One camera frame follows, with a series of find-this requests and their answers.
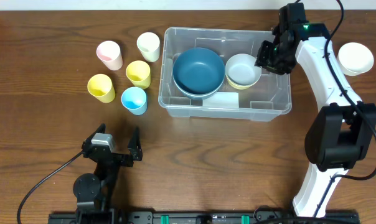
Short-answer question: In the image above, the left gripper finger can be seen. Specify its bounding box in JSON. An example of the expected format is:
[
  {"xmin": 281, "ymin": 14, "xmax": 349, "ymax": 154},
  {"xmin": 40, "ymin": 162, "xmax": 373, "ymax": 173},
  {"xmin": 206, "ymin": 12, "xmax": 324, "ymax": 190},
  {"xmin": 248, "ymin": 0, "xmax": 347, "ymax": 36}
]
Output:
[
  {"xmin": 128, "ymin": 127, "xmax": 143, "ymax": 161},
  {"xmin": 82, "ymin": 123, "xmax": 106, "ymax": 146}
]

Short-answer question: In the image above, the grey small bowl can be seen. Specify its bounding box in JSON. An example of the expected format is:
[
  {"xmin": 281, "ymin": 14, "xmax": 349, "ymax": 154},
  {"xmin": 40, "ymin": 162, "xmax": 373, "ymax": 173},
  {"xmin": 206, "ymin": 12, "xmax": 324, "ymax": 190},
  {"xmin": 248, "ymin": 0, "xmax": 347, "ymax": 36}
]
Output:
[{"xmin": 225, "ymin": 54, "xmax": 261, "ymax": 86}]

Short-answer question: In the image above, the yellow small bowl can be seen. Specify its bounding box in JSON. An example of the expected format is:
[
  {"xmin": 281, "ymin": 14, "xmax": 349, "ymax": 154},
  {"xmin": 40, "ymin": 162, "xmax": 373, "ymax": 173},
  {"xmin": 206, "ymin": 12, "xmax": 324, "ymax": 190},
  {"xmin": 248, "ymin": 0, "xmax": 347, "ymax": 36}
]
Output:
[{"xmin": 226, "ymin": 76, "xmax": 258, "ymax": 90}]

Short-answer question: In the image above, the white small bowl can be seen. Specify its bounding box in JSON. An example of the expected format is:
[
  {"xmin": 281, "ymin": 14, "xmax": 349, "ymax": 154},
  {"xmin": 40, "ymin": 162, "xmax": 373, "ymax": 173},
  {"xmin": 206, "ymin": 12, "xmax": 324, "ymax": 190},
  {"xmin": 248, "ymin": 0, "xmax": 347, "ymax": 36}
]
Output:
[{"xmin": 337, "ymin": 42, "xmax": 374, "ymax": 76}]

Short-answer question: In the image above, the large dark blue bowl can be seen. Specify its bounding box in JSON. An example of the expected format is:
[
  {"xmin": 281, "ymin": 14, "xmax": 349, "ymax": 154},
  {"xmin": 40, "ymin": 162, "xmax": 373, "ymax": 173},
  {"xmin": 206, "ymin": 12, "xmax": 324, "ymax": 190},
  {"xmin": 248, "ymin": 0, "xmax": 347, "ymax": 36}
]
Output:
[{"xmin": 174, "ymin": 82, "xmax": 223, "ymax": 101}]

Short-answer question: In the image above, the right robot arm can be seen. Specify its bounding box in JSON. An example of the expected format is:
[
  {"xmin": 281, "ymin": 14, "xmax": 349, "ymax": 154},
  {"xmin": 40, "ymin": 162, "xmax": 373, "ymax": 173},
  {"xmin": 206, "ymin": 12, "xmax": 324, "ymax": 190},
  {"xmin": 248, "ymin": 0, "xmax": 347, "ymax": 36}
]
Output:
[{"xmin": 256, "ymin": 1, "xmax": 376, "ymax": 220}]

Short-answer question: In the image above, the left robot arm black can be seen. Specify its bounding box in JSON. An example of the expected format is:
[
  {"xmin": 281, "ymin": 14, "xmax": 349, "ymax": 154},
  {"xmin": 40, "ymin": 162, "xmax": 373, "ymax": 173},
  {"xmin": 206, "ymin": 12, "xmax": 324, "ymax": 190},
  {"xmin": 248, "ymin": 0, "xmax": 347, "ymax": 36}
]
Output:
[{"xmin": 73, "ymin": 124, "xmax": 143, "ymax": 212}]

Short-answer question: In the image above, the yellow cup near container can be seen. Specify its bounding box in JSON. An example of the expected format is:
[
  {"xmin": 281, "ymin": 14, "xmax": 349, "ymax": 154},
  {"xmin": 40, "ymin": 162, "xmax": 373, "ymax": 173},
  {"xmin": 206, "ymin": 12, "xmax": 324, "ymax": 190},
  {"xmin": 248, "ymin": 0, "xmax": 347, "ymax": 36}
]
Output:
[{"xmin": 126, "ymin": 60, "xmax": 151, "ymax": 89}]

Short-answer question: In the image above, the white label on container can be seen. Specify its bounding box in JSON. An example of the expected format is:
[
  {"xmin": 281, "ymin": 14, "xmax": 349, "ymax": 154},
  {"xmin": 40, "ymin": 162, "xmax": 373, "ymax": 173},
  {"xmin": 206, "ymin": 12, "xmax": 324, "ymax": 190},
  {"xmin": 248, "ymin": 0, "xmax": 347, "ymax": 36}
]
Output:
[{"xmin": 202, "ymin": 92, "xmax": 239, "ymax": 109}]

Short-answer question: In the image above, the clear plastic storage container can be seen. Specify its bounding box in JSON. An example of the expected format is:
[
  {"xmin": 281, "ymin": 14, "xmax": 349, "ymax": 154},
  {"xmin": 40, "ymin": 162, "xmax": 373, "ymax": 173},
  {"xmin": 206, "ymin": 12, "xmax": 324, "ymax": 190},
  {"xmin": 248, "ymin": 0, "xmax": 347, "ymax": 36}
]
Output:
[{"xmin": 158, "ymin": 27, "xmax": 293, "ymax": 121}]

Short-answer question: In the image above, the yellow cup far left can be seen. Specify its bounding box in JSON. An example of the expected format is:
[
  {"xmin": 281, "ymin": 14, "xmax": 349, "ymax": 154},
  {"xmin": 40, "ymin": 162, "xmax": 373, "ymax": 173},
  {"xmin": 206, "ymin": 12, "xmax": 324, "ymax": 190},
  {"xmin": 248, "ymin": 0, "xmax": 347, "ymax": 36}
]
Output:
[{"xmin": 87, "ymin": 74, "xmax": 116, "ymax": 103}]

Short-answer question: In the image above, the light blue plastic cup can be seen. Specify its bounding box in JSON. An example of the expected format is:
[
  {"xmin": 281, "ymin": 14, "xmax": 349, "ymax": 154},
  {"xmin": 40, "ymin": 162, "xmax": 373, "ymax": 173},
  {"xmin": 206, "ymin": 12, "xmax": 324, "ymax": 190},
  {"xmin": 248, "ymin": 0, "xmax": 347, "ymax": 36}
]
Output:
[{"xmin": 121, "ymin": 86, "xmax": 148, "ymax": 115}]

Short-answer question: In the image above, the pink plastic cup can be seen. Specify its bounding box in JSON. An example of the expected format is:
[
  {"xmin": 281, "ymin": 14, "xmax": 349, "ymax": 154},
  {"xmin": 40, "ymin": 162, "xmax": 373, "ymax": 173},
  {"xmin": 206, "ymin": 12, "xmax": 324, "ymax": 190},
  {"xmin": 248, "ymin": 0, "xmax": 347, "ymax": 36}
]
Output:
[{"xmin": 96, "ymin": 40, "xmax": 123, "ymax": 71}]

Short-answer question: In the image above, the cream plastic cup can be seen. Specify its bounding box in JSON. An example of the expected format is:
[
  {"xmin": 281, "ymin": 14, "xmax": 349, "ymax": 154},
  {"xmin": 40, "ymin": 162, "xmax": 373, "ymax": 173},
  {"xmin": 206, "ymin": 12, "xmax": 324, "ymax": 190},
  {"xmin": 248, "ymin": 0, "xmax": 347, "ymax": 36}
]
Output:
[{"xmin": 136, "ymin": 32, "xmax": 161, "ymax": 62}]

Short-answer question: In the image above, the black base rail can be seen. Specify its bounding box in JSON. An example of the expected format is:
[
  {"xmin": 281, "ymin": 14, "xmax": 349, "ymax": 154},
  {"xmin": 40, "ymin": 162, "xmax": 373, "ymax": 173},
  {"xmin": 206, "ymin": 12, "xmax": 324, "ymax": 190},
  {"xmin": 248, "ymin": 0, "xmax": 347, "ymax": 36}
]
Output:
[{"xmin": 47, "ymin": 208, "xmax": 360, "ymax": 224}]

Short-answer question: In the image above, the left black cable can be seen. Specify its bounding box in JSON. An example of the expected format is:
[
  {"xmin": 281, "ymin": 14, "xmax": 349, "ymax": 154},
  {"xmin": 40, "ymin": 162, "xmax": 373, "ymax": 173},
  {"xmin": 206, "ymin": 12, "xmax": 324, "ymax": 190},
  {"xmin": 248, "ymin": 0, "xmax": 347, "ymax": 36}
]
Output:
[{"xmin": 16, "ymin": 151, "xmax": 85, "ymax": 224}]

